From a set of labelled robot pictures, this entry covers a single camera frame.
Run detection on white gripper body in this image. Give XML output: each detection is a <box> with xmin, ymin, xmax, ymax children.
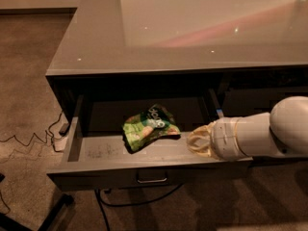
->
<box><xmin>211</xmin><ymin>117</ymin><xmax>244</xmax><ymax>161</ymax></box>

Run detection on grey drawer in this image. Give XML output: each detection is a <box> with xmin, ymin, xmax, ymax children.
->
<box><xmin>222</xmin><ymin>86</ymin><xmax>308</xmax><ymax>116</ymax></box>
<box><xmin>47</xmin><ymin>96</ymin><xmax>251</xmax><ymax>192</ymax></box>

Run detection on thick black floor cable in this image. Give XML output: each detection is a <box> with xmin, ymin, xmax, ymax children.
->
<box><xmin>93</xmin><ymin>183</ymin><xmax>185</xmax><ymax>231</ymax></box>

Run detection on black stand legs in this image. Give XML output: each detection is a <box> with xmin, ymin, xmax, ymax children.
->
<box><xmin>0</xmin><ymin>171</ymin><xmax>75</xmax><ymax>231</ymax></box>

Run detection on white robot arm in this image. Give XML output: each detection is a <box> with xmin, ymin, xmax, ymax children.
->
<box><xmin>187</xmin><ymin>96</ymin><xmax>308</xmax><ymax>161</ymax></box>

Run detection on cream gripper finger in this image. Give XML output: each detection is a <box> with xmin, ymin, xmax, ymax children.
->
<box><xmin>190</xmin><ymin>122</ymin><xmax>216</xmax><ymax>138</ymax></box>
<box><xmin>187</xmin><ymin>136</ymin><xmax>212</xmax><ymax>157</ymax></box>

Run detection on thin black tangled cable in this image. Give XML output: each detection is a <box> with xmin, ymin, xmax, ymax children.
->
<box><xmin>0</xmin><ymin>111</ymin><xmax>70</xmax><ymax>215</ymax></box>

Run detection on green snack bag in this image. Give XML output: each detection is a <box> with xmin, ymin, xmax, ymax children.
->
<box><xmin>122</xmin><ymin>104</ymin><xmax>181</xmax><ymax>153</ymax></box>

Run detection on grey cabinet with glossy top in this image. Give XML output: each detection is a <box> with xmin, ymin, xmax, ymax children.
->
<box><xmin>45</xmin><ymin>0</ymin><xmax>308</xmax><ymax>194</ymax></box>

